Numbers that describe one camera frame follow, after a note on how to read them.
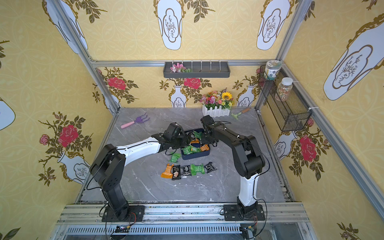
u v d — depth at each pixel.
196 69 0.92
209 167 0.88
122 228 0.73
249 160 0.51
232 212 0.73
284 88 0.72
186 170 0.86
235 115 1.17
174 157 0.92
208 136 0.71
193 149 0.95
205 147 0.96
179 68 0.88
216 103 1.05
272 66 0.84
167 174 0.87
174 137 0.72
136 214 0.73
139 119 1.15
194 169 0.88
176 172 0.87
